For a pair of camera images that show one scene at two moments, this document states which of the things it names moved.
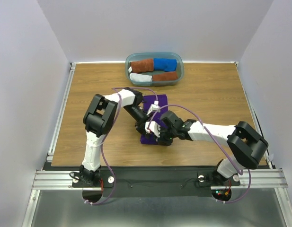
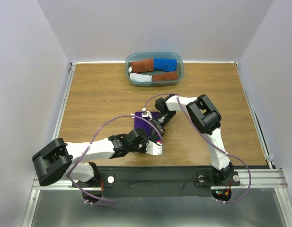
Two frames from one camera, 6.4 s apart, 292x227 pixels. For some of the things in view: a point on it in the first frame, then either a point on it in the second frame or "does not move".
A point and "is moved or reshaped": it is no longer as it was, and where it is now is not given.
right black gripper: x=162 y=142 -> x=161 y=128
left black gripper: x=140 y=123 -> x=145 y=142
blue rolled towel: x=165 y=64 does not move
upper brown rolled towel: x=147 y=65 does not move
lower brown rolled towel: x=164 y=76 does not move
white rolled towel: x=140 y=77 does not move
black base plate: x=152 y=182 does not move
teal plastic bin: x=154 y=69 does not move
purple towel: x=162 y=100 is moved or reshaped
